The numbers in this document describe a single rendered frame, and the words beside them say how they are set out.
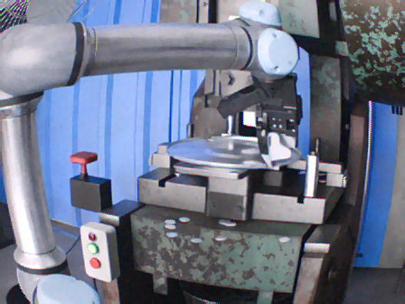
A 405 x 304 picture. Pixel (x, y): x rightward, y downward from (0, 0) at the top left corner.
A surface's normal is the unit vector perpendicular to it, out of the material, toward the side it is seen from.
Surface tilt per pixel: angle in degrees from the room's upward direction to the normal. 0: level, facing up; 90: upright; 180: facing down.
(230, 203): 90
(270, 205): 90
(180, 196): 90
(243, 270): 90
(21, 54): 81
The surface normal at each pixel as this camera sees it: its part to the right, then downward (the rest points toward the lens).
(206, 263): -0.38, 0.18
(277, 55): 0.51, 0.19
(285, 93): -0.33, 0.58
